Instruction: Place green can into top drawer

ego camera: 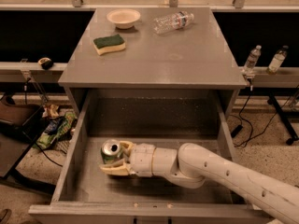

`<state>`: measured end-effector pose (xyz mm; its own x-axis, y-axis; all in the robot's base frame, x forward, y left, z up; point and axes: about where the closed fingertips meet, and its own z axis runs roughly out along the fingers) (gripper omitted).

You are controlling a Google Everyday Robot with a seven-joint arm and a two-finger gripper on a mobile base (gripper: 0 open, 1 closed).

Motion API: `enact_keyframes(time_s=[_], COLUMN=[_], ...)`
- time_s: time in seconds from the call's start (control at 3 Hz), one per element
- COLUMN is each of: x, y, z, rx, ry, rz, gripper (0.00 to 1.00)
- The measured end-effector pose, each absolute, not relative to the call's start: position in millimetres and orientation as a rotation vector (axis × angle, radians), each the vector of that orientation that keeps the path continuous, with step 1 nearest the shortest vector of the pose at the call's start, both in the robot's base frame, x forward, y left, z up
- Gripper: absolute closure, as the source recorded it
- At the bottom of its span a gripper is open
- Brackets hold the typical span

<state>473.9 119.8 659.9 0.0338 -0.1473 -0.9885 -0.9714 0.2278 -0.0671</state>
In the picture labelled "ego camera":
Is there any crumpled white wrapper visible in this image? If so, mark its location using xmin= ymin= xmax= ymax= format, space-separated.
xmin=43 ymin=105 xmax=59 ymax=119

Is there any grey cabinet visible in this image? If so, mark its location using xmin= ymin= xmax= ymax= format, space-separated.
xmin=57 ymin=7 xmax=248 ymax=120

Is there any green soda can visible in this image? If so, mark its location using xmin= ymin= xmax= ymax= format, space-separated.
xmin=101 ymin=139 xmax=123 ymax=164

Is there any clear plastic water bottle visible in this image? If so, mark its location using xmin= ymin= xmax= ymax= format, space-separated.
xmin=153 ymin=11 xmax=194 ymax=35

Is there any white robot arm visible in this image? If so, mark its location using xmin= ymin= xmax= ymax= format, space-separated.
xmin=100 ymin=139 xmax=299 ymax=224

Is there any green snack bag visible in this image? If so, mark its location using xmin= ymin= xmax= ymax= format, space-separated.
xmin=34 ymin=111 xmax=77 ymax=150

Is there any black power cable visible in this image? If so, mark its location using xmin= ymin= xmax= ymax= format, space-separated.
xmin=230 ymin=81 xmax=297 ymax=148

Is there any dark brown chair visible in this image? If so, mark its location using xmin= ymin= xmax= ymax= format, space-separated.
xmin=0 ymin=94 xmax=55 ymax=195

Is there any white paper bowl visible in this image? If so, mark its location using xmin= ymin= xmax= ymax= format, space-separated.
xmin=107 ymin=8 xmax=141 ymax=29

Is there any green and yellow sponge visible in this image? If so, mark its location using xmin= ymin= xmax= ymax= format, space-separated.
xmin=93 ymin=34 xmax=126 ymax=55

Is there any yellow black tape measure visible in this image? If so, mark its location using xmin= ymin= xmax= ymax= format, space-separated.
xmin=38 ymin=57 xmax=53 ymax=70

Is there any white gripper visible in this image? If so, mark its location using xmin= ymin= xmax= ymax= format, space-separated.
xmin=100 ymin=141 xmax=156 ymax=177

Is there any open grey top drawer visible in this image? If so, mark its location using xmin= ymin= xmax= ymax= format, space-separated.
xmin=29 ymin=90 xmax=271 ymax=224

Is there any black chair base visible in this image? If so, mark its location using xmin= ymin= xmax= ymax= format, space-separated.
xmin=267 ymin=93 xmax=299 ymax=146

